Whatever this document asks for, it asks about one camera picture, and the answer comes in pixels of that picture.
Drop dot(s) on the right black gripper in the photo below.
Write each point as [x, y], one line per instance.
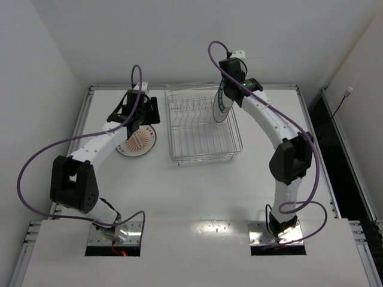
[227, 90]

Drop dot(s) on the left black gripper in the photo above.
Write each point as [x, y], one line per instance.
[131, 118]

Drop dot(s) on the dark green rimmed plate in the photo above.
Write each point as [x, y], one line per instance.
[221, 104]

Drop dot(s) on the orange sunburst plate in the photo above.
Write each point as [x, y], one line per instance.
[140, 143]

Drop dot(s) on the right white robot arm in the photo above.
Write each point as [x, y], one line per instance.
[292, 156]

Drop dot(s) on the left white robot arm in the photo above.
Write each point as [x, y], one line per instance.
[73, 181]

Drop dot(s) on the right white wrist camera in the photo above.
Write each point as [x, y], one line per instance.
[240, 54]

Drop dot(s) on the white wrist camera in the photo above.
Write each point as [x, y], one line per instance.
[240, 54]
[143, 86]

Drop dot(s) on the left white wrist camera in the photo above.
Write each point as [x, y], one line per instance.
[143, 86]

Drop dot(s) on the metal wire dish rack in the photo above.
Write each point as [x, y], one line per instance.
[194, 136]

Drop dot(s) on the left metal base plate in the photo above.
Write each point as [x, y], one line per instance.
[127, 234]

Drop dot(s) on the metal base plate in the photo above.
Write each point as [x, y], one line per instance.
[127, 234]
[259, 235]

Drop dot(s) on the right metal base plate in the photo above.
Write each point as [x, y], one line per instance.
[259, 235]

